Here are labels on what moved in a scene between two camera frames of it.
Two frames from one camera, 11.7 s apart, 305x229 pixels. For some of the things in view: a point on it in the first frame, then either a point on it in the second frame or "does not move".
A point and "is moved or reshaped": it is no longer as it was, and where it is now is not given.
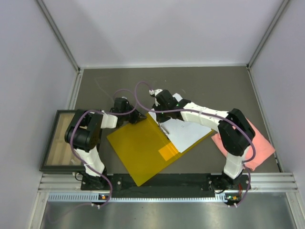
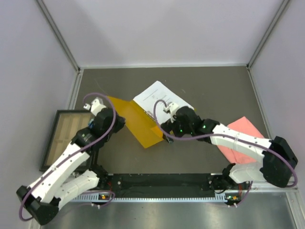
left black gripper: (137, 117) to (121, 122)
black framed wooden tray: (58, 155) does not move
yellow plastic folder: (146, 149) is moved or reshaped
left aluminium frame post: (58, 35) does not move
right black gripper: (161, 119) to (168, 126)
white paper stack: (182, 134) is moved or reshaped
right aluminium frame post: (259, 46) does not move
